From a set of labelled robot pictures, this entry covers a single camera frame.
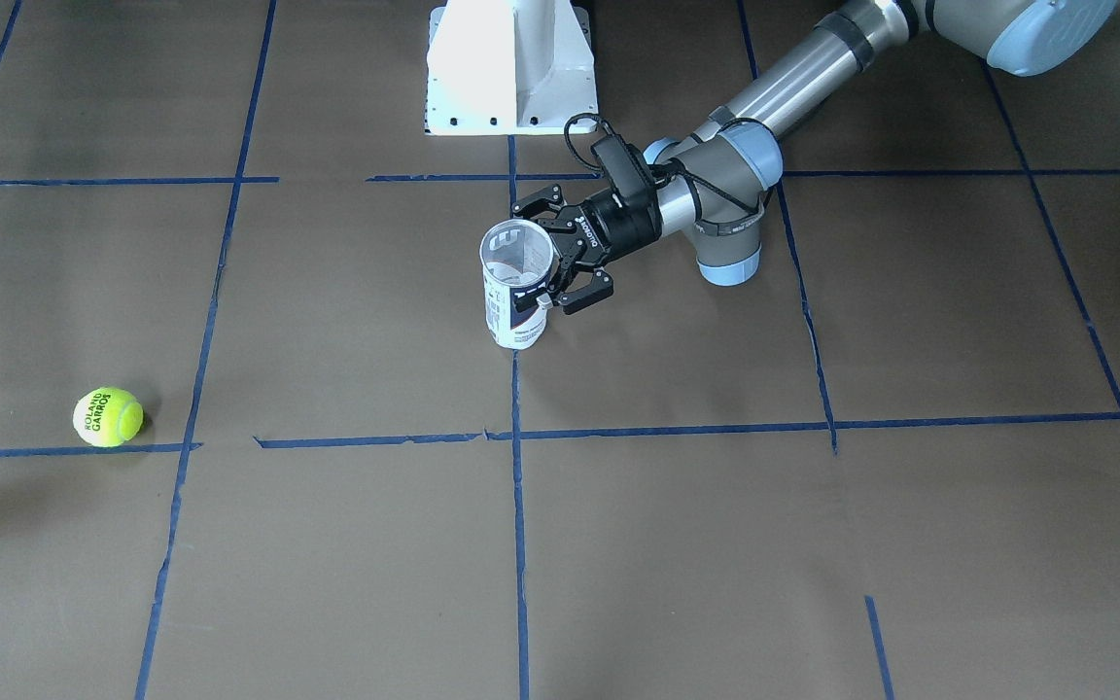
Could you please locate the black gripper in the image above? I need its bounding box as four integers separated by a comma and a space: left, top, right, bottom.
508, 185, 662, 316

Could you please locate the tennis ball can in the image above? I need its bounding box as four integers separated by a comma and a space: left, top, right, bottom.
479, 218, 557, 349

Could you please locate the yellow tennis ball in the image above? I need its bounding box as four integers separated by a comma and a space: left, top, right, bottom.
71, 386, 144, 448

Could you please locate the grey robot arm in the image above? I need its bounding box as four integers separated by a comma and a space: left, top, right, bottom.
507, 1, 1116, 314

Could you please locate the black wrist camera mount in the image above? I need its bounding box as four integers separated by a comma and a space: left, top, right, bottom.
590, 134, 657, 209

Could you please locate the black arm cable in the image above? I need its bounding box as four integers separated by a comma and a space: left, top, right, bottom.
563, 113, 775, 220

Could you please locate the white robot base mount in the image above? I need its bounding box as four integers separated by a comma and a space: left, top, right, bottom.
424, 1, 599, 136

